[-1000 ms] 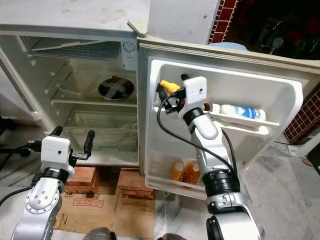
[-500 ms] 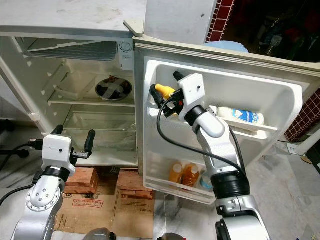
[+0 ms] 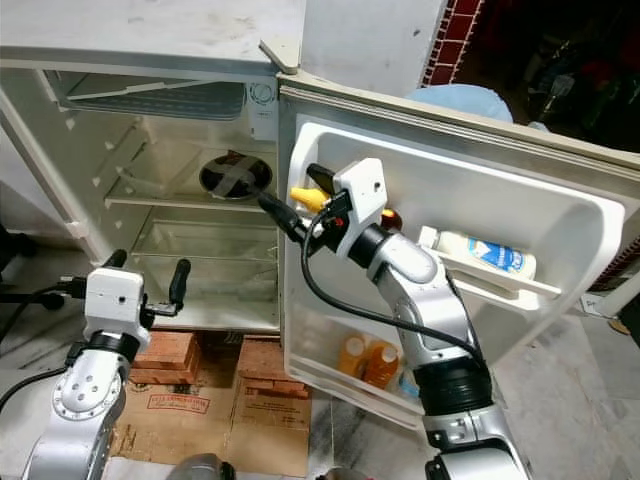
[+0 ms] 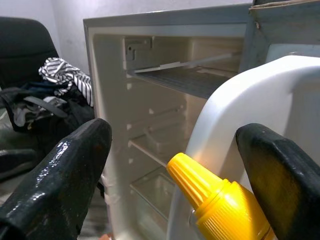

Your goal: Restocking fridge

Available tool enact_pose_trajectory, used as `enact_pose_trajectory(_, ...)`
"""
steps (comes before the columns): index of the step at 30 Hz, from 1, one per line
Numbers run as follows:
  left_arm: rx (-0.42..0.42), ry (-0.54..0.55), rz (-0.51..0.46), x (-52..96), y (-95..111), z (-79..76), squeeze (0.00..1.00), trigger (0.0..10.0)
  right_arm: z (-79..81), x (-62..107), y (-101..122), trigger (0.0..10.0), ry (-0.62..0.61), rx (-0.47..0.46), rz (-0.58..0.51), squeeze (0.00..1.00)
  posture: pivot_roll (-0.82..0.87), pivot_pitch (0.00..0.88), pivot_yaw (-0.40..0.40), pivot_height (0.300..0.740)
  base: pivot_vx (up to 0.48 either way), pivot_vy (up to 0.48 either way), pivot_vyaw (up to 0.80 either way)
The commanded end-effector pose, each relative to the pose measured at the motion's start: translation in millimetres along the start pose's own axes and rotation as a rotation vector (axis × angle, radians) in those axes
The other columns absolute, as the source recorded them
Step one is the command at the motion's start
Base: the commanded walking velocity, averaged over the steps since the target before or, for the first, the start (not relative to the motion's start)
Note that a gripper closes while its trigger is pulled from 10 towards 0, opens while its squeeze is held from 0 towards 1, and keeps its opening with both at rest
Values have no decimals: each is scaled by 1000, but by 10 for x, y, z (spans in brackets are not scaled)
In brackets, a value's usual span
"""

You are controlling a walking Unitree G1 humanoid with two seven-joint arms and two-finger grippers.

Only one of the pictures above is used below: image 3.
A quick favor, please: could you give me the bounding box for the orange juice bottle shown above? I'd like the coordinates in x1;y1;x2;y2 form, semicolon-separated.
338;335;371;379
363;340;403;391

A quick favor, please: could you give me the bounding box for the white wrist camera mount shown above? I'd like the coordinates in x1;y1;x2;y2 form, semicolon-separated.
333;157;387;236
84;268;153;346

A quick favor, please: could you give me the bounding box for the clear crisper drawer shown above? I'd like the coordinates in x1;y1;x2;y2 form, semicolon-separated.
130;208;281;331

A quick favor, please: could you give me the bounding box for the white thermostat dial panel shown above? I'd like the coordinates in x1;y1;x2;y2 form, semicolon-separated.
247;80;279;141

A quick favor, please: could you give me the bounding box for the long black left arm cable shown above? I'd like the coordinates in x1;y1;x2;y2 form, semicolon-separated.
0;280;89;303

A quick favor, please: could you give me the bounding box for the grey robot body part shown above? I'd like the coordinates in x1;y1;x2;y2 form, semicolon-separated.
175;453;236;480

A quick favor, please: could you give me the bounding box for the black bag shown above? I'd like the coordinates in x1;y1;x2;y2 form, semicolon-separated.
0;228;61;306

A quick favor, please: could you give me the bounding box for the black round bowl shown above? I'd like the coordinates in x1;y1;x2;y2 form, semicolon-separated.
198;150;276;199

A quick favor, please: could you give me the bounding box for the short black left arm cable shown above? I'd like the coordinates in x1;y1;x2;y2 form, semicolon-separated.
0;365;73;411

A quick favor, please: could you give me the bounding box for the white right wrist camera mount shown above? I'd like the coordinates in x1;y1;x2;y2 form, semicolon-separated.
333;157;387;236

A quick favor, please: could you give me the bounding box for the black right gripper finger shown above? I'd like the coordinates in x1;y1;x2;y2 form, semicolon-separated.
256;192;323;246
305;162;346;196

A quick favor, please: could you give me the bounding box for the brown cardboard sheet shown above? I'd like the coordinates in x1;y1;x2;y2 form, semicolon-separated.
110;383;311;479

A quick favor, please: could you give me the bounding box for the light blue container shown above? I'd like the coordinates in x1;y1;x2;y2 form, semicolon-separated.
405;84;509;126

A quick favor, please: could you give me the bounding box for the white door bin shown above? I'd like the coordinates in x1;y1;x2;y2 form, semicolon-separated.
285;305;426;431

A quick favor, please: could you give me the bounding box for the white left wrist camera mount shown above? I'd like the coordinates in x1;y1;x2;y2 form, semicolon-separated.
84;268;153;346

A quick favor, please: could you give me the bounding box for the clear fridge shelf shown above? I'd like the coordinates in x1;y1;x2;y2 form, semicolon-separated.
105;150;276;211

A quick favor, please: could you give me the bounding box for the silver fridge door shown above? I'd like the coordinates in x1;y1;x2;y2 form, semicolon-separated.
260;38;640;433

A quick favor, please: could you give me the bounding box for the red brick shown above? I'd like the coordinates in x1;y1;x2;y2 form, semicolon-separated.
135;360;201;387
240;370;307;399
242;338;306;373
138;332;201;363

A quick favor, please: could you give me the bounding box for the fridge freezer compartment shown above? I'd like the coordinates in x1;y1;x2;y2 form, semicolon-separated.
45;70;251;123

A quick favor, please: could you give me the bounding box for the white milk bottle blue label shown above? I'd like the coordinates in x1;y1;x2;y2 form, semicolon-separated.
418;228;539;281

